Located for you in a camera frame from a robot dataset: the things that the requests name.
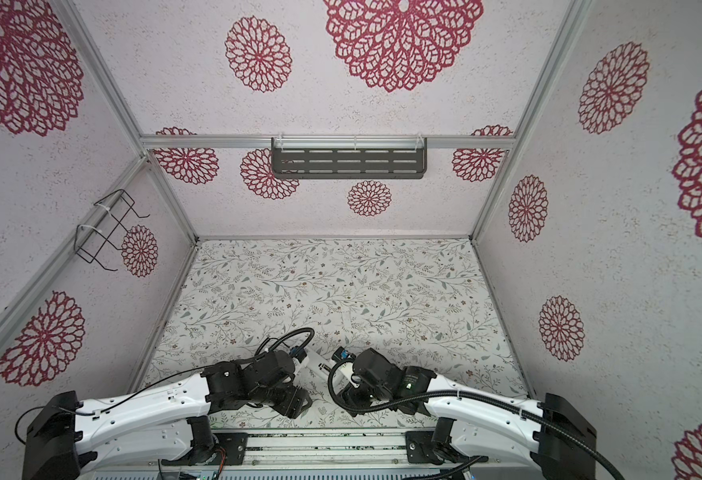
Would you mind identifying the white remote control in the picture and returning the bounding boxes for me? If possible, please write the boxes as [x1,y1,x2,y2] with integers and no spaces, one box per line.
[297,348,337,385]

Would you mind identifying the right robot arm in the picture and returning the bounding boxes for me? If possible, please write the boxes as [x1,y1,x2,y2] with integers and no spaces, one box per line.
[327,348,597,479]

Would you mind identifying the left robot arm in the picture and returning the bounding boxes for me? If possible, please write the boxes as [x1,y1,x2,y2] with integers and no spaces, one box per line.
[22,351,312,479]

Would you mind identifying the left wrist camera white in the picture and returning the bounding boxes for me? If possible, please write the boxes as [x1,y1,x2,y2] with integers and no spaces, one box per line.
[289,347,311,372]

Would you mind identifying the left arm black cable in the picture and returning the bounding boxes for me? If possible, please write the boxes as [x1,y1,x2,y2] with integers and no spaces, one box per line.
[14,326,316,445]

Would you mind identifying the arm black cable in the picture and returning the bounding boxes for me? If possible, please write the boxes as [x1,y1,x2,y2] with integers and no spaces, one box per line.
[14,326,316,445]
[326,358,627,480]

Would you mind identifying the aluminium front rail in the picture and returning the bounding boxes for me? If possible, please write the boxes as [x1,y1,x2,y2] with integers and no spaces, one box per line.
[71,427,579,472]

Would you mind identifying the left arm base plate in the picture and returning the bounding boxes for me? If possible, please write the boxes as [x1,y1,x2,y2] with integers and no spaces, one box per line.
[211,432,249,467]

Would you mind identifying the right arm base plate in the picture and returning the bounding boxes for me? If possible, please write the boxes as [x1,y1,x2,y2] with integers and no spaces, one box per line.
[404,429,444,465]

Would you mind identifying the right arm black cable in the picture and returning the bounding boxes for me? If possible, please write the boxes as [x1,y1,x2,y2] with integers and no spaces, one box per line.
[326,358,627,480]

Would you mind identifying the dark grey wall shelf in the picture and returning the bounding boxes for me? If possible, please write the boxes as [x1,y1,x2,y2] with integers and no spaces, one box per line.
[271,137,428,180]

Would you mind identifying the black wire wall rack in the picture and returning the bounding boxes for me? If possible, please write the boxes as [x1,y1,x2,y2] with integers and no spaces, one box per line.
[73,188,150,272]

